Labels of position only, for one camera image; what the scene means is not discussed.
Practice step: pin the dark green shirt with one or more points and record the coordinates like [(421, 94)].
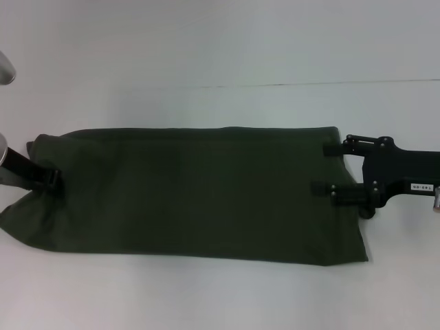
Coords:
[(189, 199)]

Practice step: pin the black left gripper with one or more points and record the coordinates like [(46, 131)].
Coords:
[(25, 170)]

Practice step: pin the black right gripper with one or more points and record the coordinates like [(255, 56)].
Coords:
[(395, 172)]

